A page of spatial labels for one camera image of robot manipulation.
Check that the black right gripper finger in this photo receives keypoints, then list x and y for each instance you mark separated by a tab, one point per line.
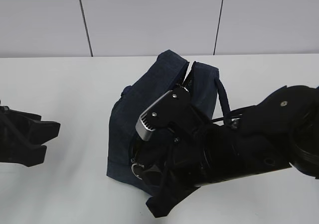
152	178
165	197

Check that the dark navy fabric lunch bag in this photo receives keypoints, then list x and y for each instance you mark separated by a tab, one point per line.
127	125

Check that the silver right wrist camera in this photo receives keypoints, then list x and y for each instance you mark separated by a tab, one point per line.
172	111

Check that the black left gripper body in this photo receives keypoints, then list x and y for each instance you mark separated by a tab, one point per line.
10	136

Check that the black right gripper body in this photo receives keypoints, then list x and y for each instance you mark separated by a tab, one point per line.
187	164

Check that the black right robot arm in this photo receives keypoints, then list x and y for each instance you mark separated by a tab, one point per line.
280	132

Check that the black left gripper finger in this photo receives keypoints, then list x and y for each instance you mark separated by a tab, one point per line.
28	156
41	132

